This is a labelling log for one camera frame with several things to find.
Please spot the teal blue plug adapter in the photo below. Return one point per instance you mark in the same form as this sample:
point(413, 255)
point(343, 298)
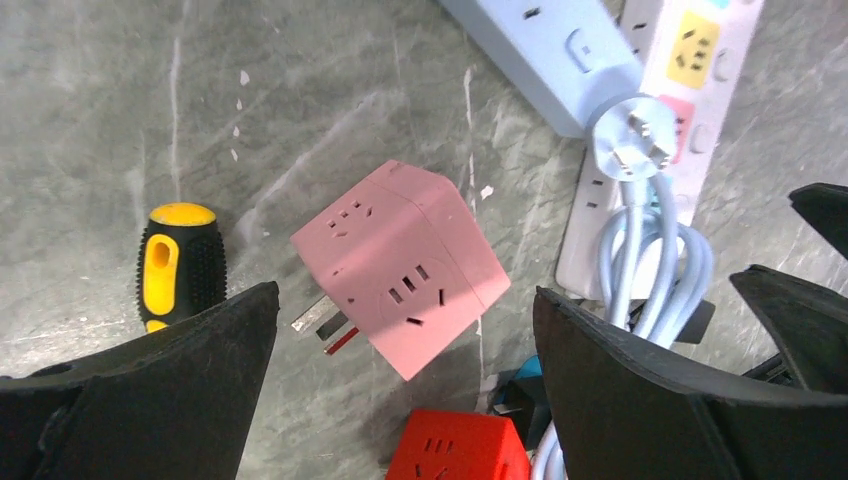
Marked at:
point(529, 369)

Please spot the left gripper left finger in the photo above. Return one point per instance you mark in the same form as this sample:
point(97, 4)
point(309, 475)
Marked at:
point(174, 404)

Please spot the white multicolour power strip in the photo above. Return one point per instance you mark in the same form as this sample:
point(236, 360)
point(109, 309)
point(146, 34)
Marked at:
point(692, 53)

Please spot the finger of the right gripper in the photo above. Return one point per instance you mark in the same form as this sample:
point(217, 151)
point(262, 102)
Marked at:
point(824, 207)
point(806, 321)

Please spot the pink socket adapter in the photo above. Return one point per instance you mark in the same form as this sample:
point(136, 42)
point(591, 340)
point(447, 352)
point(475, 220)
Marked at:
point(402, 256)

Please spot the black yellow screwdriver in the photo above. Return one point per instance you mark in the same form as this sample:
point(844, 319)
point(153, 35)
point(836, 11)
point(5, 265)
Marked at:
point(181, 267)

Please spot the light blue power strip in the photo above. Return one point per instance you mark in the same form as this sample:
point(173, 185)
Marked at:
point(566, 57)

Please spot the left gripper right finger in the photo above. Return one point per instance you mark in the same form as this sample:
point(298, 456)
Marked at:
point(819, 450)

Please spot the red cube socket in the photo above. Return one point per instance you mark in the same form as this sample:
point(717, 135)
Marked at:
point(448, 445)

